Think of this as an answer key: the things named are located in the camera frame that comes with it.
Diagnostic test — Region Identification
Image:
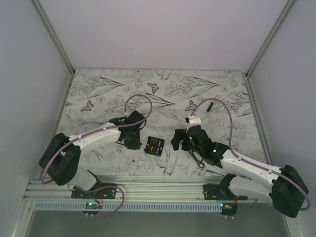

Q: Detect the black fuse box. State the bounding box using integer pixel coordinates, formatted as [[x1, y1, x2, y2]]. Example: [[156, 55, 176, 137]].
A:
[[144, 136, 164, 157]]

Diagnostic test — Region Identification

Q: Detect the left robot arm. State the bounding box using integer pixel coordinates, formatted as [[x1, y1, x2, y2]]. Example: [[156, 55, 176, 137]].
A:
[[39, 111, 146, 198]]

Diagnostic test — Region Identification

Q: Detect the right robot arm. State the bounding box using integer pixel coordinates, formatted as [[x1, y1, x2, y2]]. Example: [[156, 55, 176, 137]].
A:
[[171, 125, 309, 218]]

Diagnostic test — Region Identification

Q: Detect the silver ratchet wrench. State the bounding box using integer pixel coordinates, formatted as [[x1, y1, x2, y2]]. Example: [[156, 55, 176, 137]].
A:
[[196, 159, 205, 169]]

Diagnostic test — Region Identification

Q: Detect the floral patterned mat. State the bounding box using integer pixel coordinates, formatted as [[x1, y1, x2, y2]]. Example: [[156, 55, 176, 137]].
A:
[[58, 69, 267, 177]]

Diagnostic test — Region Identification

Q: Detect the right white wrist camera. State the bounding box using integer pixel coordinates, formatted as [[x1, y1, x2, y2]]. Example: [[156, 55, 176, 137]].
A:
[[185, 116, 201, 125]]

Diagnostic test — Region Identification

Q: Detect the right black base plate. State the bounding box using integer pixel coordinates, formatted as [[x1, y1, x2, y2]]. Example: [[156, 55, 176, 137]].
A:
[[203, 183, 248, 201]]

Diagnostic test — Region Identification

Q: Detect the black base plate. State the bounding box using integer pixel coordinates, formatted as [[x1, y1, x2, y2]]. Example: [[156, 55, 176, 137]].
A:
[[203, 183, 248, 201], [71, 183, 117, 199]]

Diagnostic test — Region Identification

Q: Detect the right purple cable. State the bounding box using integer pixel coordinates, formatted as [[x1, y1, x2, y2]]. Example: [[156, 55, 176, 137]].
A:
[[188, 98, 311, 219]]

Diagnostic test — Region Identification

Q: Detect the aluminium rail frame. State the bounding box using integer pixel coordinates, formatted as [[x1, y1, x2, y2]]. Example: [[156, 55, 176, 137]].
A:
[[23, 179, 294, 203]]

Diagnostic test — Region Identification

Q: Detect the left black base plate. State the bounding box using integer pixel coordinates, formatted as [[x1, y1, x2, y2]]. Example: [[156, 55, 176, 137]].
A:
[[71, 183, 117, 199]]

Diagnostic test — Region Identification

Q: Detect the grey slotted cable duct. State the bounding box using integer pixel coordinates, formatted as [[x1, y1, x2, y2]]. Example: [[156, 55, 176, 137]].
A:
[[34, 201, 224, 212]]

